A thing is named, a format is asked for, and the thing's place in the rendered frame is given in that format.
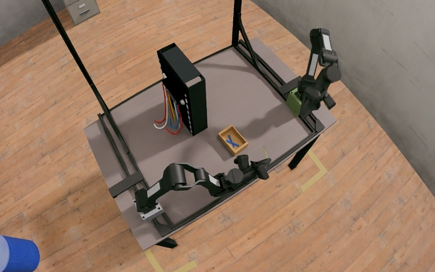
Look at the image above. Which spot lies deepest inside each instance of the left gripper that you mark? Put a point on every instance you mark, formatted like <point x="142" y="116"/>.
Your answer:
<point x="312" y="99"/>

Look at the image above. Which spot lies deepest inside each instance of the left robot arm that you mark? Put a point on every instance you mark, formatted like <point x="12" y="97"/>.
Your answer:
<point x="320" y="40"/>

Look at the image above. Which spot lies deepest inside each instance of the black rack frame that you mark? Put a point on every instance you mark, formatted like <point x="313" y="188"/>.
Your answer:
<point x="197" y="92"/>

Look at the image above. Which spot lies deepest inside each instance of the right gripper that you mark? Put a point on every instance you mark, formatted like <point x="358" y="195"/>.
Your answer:
<point x="260" y="170"/>

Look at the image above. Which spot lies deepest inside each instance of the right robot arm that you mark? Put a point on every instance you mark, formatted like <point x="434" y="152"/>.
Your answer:
<point x="174" y="179"/>

